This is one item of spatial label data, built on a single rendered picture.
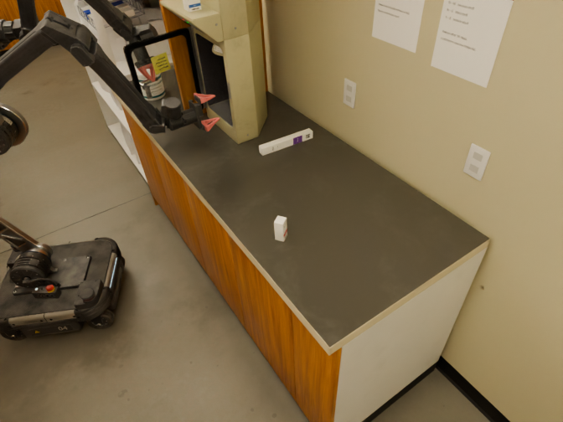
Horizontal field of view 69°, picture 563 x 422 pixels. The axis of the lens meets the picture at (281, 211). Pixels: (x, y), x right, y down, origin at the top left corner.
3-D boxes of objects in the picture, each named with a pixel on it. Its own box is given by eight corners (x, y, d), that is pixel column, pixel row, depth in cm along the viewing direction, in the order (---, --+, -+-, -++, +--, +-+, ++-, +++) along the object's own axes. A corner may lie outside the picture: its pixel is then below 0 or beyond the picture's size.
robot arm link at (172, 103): (150, 115, 157) (150, 132, 153) (146, 93, 148) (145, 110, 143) (183, 115, 159) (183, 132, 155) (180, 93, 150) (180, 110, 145)
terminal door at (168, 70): (204, 110, 204) (188, 26, 177) (148, 132, 190) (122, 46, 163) (203, 109, 205) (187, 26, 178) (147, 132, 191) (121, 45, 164)
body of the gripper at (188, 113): (198, 104, 153) (181, 110, 151) (204, 128, 160) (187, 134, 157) (192, 98, 158) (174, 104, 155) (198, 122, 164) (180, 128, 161)
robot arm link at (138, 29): (118, 17, 172) (117, 31, 168) (142, 7, 170) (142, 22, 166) (136, 38, 182) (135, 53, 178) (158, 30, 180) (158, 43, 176)
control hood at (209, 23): (189, 20, 178) (184, -5, 171) (224, 41, 157) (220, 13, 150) (164, 26, 173) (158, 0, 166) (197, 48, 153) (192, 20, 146)
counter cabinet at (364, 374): (233, 171, 331) (216, 62, 271) (433, 370, 202) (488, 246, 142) (154, 203, 305) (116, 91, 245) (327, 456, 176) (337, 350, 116)
